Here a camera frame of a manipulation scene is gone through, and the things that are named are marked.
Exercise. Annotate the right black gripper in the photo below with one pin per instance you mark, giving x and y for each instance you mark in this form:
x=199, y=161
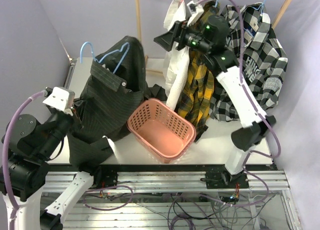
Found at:
x=166, y=40

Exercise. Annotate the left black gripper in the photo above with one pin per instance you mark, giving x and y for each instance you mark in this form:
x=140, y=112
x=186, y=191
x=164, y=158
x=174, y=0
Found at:
x=71, y=118

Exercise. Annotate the dark pinstriped shirt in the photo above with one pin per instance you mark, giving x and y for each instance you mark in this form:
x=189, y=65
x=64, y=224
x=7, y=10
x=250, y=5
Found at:
x=115, y=88

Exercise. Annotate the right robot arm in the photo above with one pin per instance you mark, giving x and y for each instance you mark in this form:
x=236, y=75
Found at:
x=223, y=64

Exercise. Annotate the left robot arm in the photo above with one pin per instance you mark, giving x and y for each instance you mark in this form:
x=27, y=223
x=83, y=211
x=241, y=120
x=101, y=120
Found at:
x=27, y=149

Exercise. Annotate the yellow plaid shirt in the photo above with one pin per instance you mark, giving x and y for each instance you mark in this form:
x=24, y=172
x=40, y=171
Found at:
x=195, y=99

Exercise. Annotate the black white checkered shirt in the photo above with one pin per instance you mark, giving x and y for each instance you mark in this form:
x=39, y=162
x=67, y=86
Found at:
x=264, y=62

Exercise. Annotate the blue hanger of checkered shirt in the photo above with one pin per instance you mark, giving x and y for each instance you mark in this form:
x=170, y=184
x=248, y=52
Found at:
x=260, y=8

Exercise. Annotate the pink plastic basket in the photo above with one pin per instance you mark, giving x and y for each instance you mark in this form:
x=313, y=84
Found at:
x=160, y=130

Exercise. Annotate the wooden clothes rack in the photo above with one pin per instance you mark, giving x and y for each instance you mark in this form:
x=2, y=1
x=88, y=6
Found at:
x=151, y=15

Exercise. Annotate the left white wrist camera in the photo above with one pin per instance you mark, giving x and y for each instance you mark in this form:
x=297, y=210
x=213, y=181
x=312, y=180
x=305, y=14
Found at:
x=61, y=99

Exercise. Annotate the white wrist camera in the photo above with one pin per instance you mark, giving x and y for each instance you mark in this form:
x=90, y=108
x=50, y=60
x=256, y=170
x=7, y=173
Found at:
x=196, y=11
x=61, y=99

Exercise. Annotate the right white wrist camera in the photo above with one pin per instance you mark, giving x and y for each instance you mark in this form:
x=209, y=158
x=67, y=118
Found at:
x=196, y=11

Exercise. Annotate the aluminium frame base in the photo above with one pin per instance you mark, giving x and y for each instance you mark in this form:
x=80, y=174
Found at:
x=150, y=192

